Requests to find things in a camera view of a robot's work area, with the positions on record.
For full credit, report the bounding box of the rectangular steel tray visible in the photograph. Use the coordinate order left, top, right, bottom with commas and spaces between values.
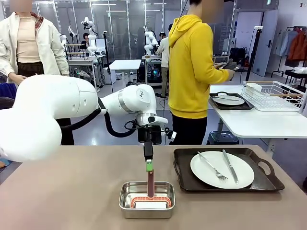
118, 181, 176, 213

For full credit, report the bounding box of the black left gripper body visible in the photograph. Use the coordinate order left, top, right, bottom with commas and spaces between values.
138, 125, 162, 145

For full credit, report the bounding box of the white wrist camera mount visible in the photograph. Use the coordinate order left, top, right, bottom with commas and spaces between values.
164, 128, 177, 142

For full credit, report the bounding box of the white side table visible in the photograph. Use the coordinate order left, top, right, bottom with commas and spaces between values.
208, 85, 307, 145

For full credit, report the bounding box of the person left hand grey glove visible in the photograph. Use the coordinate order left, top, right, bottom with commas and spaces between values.
214, 61, 238, 71

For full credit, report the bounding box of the orange jacket on rack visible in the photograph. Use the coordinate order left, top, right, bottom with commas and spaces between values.
287, 30, 307, 62

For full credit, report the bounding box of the black serving tray with handles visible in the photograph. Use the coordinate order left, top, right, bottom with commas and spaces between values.
173, 148, 285, 193

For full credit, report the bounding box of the black tripod with white camera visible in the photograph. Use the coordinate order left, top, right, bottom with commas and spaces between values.
245, 25, 264, 82

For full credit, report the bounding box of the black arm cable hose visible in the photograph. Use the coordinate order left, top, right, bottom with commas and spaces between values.
56, 109, 144, 138

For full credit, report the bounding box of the light blue hanging shirt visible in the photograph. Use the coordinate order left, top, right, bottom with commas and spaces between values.
275, 30, 298, 57

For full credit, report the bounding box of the mannequin in white jacket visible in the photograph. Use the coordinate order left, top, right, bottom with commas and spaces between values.
0, 0, 75, 146

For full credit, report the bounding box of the computer with glowing fans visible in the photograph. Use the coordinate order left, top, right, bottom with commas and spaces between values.
148, 66, 164, 84

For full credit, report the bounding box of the blue cloth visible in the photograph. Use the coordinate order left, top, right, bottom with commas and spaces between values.
0, 82, 18, 99

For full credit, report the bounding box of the large white round plate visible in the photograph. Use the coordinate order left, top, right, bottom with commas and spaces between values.
190, 150, 255, 189

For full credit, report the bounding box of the white plate with grey rim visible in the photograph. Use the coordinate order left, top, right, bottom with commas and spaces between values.
213, 95, 245, 106

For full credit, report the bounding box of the white wire dish rack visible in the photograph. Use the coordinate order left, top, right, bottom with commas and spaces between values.
241, 80, 307, 112

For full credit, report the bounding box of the person in yellow hoodie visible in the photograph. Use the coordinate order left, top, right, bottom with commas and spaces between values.
167, 0, 237, 146

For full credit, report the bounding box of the white height-adjustable desk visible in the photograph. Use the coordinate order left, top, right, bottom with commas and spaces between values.
109, 59, 142, 81

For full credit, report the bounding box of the person right hand grey glove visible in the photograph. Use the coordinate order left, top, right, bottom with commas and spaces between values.
224, 68, 237, 81

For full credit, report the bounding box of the black plastic stool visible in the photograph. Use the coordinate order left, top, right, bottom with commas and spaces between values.
206, 131, 240, 145

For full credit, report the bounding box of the wooden shelf rack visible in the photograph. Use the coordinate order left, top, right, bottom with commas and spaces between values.
64, 44, 90, 60

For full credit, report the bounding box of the white cutlery holder box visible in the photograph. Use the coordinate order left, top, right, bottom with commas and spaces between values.
246, 82, 263, 93

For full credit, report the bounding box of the paint roller with pink frame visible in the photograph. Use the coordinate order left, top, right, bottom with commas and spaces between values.
130, 170, 173, 210

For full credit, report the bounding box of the silver table knife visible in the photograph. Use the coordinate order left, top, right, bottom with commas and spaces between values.
222, 149, 239, 185

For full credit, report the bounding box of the silver fork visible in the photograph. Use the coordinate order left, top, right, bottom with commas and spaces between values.
197, 151, 228, 182

